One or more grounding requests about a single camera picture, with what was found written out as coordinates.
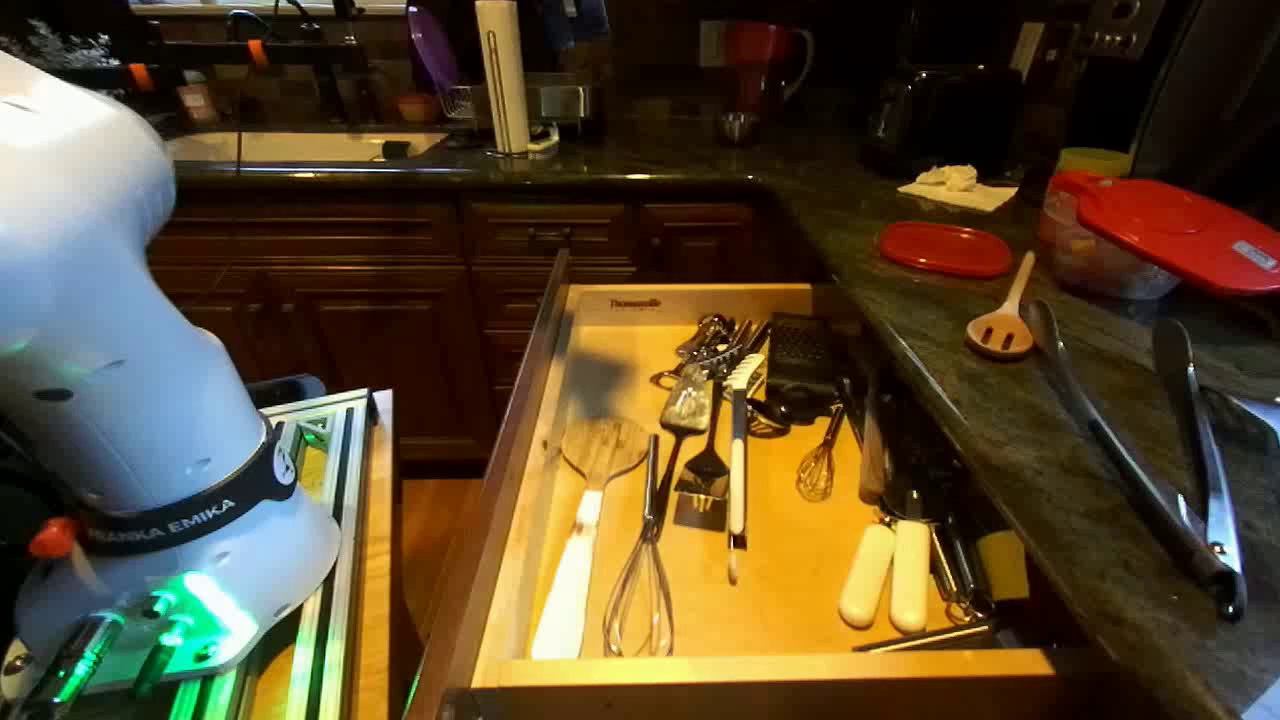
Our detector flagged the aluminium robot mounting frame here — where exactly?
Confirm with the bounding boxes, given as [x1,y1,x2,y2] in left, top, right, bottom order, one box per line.
[174,386,395,720]

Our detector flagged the wooden handled utensil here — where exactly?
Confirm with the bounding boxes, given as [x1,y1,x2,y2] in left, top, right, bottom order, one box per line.
[855,396,895,508]

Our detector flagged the clear plastic container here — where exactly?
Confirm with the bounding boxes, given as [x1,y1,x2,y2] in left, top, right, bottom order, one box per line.
[1035,186,1188,305]

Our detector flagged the purple utensil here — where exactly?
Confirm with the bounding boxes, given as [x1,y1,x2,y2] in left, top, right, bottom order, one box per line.
[404,0,464,97]

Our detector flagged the red mug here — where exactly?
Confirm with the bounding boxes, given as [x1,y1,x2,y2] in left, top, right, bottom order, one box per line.
[722,15,816,118]

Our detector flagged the white handled mesh spatula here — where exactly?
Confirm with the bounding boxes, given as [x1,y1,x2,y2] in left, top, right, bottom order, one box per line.
[529,407,651,664]

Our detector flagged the long metal tongs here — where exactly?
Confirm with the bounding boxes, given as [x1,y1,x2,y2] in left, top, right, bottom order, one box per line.
[1025,296,1253,628]

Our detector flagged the black box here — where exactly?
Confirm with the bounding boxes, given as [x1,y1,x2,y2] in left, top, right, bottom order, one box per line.
[765,312,849,427]

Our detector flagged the wooden slotted spoon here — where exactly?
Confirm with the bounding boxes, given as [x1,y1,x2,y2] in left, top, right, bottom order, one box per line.
[966,249,1041,361]

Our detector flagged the white paper napkin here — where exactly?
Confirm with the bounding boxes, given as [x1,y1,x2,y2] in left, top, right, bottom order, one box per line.
[895,159,1025,218]

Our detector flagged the white wall outlet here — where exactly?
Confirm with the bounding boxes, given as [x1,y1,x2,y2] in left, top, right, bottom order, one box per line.
[1007,15,1052,82]

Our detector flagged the orange and green cup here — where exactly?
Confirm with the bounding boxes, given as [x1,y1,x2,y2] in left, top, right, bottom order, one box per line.
[1055,145,1137,186]

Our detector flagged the small black spatula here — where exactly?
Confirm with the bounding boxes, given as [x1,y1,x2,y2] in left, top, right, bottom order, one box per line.
[672,386,736,538]

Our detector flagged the small metal whisk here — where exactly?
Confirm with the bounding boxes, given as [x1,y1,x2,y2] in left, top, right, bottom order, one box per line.
[792,403,853,508]

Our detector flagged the large metal whisk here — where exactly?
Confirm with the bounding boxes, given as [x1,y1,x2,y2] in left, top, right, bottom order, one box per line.
[601,433,682,661]

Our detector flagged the dark wood sink cabinets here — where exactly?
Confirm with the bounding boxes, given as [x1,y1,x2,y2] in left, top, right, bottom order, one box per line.
[144,175,816,471]

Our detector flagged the yellow block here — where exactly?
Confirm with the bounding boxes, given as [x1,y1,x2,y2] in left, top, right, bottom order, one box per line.
[976,528,1034,609]

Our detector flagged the open wooden kitchen drawer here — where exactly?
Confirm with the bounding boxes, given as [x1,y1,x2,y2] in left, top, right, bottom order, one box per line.
[404,249,1111,720]

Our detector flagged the silver black coffee maker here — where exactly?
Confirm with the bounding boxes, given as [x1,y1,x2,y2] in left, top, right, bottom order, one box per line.
[1078,0,1171,65]

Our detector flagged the round red lid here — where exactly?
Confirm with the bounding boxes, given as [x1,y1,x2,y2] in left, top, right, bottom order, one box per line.
[878,221,1021,285]

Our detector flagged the metal slotted turner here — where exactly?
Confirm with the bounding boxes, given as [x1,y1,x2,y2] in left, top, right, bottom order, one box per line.
[651,358,724,506]

